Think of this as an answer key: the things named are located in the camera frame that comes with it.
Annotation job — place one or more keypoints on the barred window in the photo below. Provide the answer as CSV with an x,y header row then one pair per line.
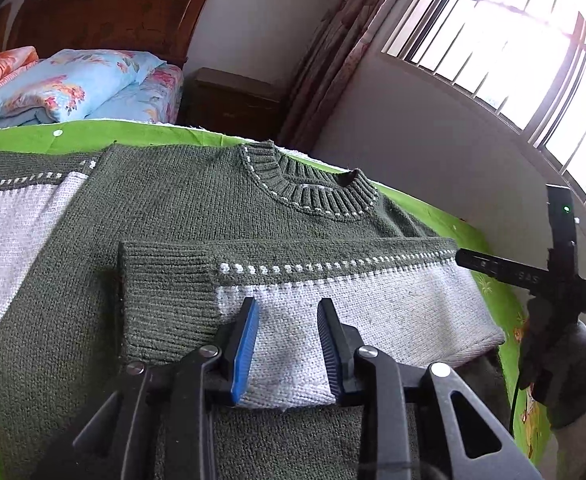
x,y
513,40

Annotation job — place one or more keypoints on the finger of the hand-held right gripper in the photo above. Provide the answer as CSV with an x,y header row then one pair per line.
x,y
503,267

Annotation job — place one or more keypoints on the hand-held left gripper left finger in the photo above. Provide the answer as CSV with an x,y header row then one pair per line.
x,y
245,345

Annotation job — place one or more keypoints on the person's right hand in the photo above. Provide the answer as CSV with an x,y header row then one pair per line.
x,y
583,375

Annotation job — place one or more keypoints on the large carved wooden headboard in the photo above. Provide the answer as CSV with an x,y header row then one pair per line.
x,y
113,15

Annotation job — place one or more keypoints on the blue floral pillow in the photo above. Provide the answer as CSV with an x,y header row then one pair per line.
x,y
63,85

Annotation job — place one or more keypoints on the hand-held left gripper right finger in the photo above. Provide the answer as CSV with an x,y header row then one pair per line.
x,y
330,345

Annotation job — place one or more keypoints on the floral brown curtain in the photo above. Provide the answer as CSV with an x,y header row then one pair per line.
x,y
338,50

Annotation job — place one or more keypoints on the green and white knit sweater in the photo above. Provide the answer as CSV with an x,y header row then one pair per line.
x,y
173,200

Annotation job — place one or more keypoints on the wooden nightstand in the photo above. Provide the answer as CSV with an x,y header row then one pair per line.
x,y
233,100

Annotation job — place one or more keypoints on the green printed bed sheet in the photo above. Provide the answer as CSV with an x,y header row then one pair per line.
x,y
148,132

